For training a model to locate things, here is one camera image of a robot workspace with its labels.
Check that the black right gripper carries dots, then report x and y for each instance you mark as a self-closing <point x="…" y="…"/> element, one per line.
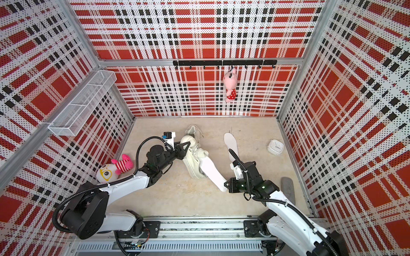
<point x="232" y="189"/>

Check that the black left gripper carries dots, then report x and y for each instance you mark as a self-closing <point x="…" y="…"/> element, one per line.
<point x="179" y="151"/>

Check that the white sneaker one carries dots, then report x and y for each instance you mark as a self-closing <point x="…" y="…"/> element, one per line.
<point x="193" y="156"/>
<point x="195" y="132"/>

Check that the white shoe insole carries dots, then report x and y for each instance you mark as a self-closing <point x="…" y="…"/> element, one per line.
<point x="210" y="170"/>
<point x="231" y="143"/>

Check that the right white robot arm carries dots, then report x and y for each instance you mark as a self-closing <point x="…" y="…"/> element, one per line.
<point x="283" y="219"/>

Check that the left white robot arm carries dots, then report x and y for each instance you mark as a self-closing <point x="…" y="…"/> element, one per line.
<point x="85" y="212"/>

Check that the grey flat object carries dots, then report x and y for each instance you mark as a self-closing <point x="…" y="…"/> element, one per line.
<point x="287" y="187"/>

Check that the pink striped plush doll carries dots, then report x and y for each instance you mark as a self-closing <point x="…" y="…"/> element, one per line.
<point x="111" y="171"/>

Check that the pink hanging plush toy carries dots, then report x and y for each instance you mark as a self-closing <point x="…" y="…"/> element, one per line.
<point x="230" y="81"/>

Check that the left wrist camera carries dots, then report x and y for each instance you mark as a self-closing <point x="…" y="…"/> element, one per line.
<point x="168" y="138"/>

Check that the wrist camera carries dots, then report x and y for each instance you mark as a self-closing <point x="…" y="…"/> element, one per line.
<point x="168" y="138"/>
<point x="237" y="171"/>

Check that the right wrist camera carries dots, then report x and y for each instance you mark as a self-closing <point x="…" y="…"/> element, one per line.
<point x="237" y="171"/>

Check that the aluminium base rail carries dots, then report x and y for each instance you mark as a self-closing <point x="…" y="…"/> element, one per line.
<point x="185" y="236"/>

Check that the white wire mesh basket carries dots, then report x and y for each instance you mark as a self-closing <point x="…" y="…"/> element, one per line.
<point x="73" y="117"/>

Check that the black hook rail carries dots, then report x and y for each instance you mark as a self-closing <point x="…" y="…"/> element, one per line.
<point x="230" y="63"/>

